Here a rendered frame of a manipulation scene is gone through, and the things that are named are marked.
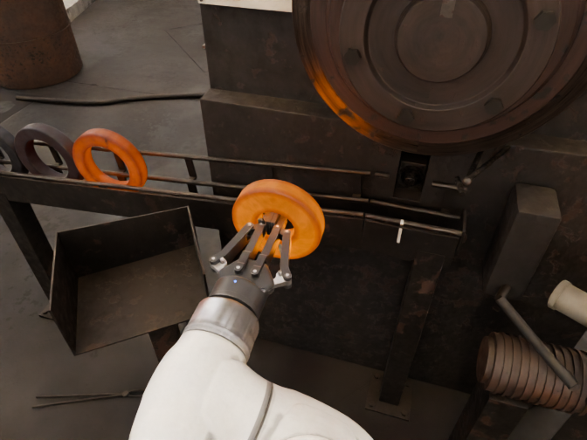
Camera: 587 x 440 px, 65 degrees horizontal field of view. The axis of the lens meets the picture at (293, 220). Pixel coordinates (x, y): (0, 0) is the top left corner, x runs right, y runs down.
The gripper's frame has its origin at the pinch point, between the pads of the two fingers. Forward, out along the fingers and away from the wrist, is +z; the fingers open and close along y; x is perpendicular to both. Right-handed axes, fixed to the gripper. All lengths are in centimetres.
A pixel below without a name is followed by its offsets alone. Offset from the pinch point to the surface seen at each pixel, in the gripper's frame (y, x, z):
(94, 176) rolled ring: -56, -20, 21
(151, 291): -26.8, -24.0, -5.1
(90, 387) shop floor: -63, -84, -7
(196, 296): -16.8, -23.3, -4.2
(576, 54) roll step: 38.7, 23.6, 18.4
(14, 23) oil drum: -220, -50, 166
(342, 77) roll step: 6.5, 17.0, 16.6
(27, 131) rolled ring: -72, -9, 21
